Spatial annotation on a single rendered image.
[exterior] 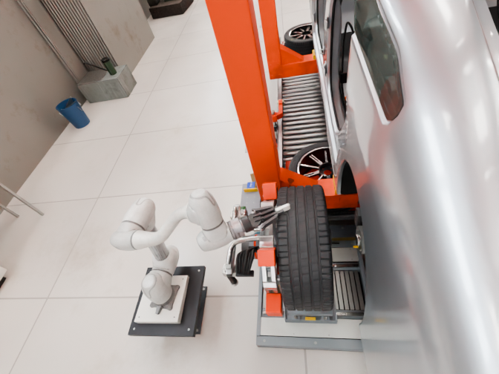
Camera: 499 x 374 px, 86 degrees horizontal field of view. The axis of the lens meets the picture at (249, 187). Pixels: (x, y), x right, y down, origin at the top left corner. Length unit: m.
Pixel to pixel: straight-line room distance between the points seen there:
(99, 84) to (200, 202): 4.73
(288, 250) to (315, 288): 0.20
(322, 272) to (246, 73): 0.94
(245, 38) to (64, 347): 2.73
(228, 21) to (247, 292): 1.93
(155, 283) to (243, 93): 1.34
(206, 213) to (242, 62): 0.67
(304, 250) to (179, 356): 1.54
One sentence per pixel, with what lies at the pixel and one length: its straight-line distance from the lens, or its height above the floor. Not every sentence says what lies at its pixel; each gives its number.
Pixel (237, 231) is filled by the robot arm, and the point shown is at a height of 1.23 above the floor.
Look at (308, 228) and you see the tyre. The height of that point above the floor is 1.16.
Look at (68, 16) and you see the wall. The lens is 6.09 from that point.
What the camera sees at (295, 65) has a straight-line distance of 3.46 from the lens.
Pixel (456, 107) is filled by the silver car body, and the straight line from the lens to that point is 0.77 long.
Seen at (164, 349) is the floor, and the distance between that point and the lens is 2.52.
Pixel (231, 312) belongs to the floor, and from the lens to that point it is 2.39.
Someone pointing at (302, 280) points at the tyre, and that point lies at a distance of 1.26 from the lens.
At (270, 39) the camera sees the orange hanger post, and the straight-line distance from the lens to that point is 3.33.
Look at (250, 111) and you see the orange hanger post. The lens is 1.42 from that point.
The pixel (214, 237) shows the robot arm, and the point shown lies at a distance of 1.18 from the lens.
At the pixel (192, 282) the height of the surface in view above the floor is 0.30.
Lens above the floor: 2.23
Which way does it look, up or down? 49 degrees down
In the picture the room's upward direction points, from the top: 18 degrees counter-clockwise
